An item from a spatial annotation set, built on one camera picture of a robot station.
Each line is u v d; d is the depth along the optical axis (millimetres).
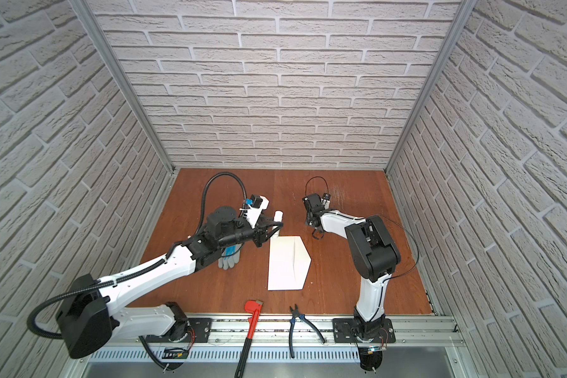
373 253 509
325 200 894
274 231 705
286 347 716
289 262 883
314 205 791
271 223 708
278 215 700
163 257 504
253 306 777
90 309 387
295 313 772
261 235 638
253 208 630
